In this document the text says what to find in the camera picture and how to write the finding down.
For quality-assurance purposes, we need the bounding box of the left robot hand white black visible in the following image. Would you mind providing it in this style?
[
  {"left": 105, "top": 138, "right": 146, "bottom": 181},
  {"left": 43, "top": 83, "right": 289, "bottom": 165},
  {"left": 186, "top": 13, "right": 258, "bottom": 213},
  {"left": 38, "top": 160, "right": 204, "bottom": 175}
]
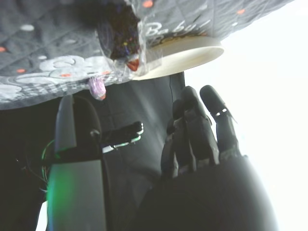
[{"left": 47, "top": 85, "right": 280, "bottom": 231}]

